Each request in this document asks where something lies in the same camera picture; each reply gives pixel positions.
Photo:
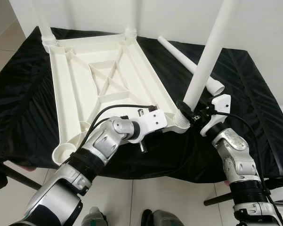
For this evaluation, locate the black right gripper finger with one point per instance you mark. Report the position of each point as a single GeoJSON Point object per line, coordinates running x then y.
{"type": "Point", "coordinates": [185, 108]}

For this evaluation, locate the white plastic children table top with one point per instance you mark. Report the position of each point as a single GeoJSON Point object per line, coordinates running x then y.
{"type": "Point", "coordinates": [75, 84]}

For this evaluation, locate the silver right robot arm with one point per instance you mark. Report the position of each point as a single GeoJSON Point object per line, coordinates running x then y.
{"type": "Point", "coordinates": [240, 160]}

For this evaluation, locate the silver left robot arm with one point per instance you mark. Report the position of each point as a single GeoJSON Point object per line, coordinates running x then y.
{"type": "Point", "coordinates": [84, 160]}

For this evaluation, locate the grey robot right leg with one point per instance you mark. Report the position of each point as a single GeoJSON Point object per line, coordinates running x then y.
{"type": "Point", "coordinates": [165, 219]}

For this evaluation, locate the grey robot leg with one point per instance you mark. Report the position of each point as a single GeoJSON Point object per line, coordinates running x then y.
{"type": "Point", "coordinates": [165, 219]}
{"type": "Point", "coordinates": [93, 217]}

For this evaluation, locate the grey robot left leg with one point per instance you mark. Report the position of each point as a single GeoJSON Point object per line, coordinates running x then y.
{"type": "Point", "coordinates": [93, 217]}

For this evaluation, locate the black table cloth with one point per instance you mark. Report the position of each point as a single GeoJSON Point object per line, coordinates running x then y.
{"type": "Point", "coordinates": [19, 94]}

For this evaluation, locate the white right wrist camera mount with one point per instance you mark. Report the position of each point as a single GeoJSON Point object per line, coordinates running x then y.
{"type": "Point", "coordinates": [220, 106]}

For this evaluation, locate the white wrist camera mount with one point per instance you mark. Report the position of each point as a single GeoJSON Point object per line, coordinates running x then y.
{"type": "Point", "coordinates": [153, 121]}
{"type": "Point", "coordinates": [220, 106]}

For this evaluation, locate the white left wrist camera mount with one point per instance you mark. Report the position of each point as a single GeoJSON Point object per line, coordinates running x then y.
{"type": "Point", "coordinates": [153, 121]}

